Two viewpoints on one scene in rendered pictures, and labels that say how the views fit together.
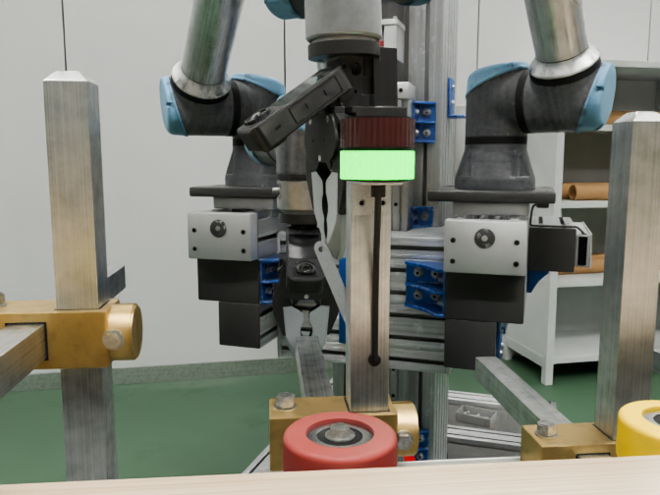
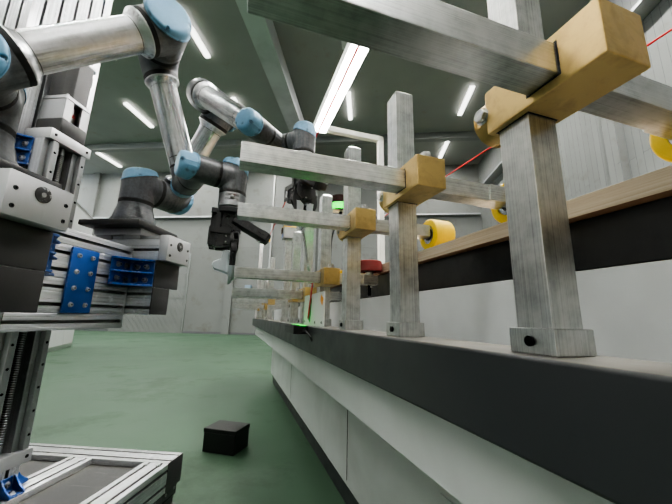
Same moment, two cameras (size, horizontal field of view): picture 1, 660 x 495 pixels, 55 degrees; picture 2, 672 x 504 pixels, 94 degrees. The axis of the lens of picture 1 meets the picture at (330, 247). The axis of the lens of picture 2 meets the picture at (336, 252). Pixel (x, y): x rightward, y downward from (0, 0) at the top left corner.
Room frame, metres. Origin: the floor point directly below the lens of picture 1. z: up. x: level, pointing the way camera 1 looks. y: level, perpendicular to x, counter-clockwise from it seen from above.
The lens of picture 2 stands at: (0.75, 0.95, 0.73)
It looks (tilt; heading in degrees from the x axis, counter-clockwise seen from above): 12 degrees up; 258
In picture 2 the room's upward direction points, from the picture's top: 1 degrees clockwise
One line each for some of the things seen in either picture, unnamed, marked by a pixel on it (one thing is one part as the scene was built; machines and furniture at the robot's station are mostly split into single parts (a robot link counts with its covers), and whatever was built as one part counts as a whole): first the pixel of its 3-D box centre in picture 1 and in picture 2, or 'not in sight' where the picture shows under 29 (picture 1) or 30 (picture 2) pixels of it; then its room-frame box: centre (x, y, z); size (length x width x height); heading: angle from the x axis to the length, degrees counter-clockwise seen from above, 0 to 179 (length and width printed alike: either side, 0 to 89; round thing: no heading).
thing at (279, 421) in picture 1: (342, 431); (326, 278); (0.56, -0.01, 0.85); 0.14 x 0.06 x 0.05; 95
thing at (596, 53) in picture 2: not in sight; (544, 90); (0.50, 0.74, 0.95); 0.14 x 0.06 x 0.05; 95
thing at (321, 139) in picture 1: (352, 107); (300, 185); (0.66, -0.02, 1.15); 0.09 x 0.08 x 0.12; 116
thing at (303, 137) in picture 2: not in sight; (303, 140); (0.65, -0.01, 1.31); 0.09 x 0.08 x 0.11; 141
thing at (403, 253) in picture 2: not in sight; (402, 216); (0.52, 0.46, 0.90); 0.04 x 0.04 x 0.48; 5
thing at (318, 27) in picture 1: (342, 25); not in sight; (0.65, -0.01, 1.23); 0.08 x 0.08 x 0.05
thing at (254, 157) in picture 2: not in sight; (400, 180); (0.54, 0.51, 0.95); 0.50 x 0.04 x 0.04; 5
